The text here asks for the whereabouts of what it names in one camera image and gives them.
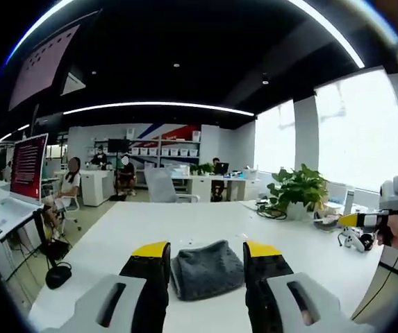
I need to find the white game controller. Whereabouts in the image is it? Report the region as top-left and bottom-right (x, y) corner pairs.
(337, 227), (374, 253)

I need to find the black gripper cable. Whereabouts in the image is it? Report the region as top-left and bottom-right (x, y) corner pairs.
(351, 194), (398, 321)

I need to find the monitor with red screen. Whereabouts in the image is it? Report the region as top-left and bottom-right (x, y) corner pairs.
(10, 133), (49, 204)

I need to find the grey office chair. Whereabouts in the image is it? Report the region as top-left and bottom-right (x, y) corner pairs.
(144, 168), (201, 204)

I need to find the white bottle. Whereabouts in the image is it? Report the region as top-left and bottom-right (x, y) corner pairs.
(343, 189), (356, 216)

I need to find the black monitor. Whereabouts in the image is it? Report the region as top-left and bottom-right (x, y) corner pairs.
(107, 138), (131, 154)

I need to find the black coiled cable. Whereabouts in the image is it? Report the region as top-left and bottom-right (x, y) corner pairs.
(255, 203), (288, 221)

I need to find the green potted plant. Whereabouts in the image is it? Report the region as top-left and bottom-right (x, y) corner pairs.
(267, 163), (330, 221)

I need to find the shelf with white bins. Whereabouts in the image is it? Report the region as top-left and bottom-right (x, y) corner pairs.
(93, 137), (201, 168)

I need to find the grey towel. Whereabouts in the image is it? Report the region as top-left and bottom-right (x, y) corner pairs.
(169, 239), (245, 301)

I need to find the black bag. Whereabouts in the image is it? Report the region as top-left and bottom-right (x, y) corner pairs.
(45, 262), (73, 291)

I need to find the small green desk plant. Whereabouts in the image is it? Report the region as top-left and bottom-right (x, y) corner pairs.
(189, 162), (215, 176)

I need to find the white cabinet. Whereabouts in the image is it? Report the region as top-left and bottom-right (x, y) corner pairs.
(80, 169), (115, 207)

